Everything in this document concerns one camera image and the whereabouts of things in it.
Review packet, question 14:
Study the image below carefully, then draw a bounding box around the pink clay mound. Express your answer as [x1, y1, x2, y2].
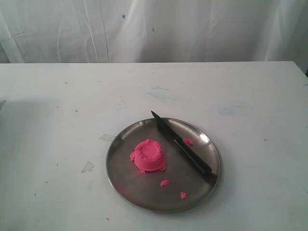
[130, 139, 166, 174]

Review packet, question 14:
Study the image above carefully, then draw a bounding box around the black kitchen knife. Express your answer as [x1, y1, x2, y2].
[151, 111, 218, 184]

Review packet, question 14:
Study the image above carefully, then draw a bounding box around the pink crumb near knife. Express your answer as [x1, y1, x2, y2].
[183, 137, 195, 146]

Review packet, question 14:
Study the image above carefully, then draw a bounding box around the pink crumb centre bottom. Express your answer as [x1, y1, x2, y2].
[160, 180, 170, 187]

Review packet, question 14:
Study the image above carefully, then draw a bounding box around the round steel plate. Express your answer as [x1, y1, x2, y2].
[106, 118, 222, 213]

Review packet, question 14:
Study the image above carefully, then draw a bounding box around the pink crumb lower right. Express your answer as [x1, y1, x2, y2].
[180, 192, 187, 199]

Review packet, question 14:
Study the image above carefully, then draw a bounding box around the white backdrop curtain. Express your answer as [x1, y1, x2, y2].
[0, 0, 308, 64]

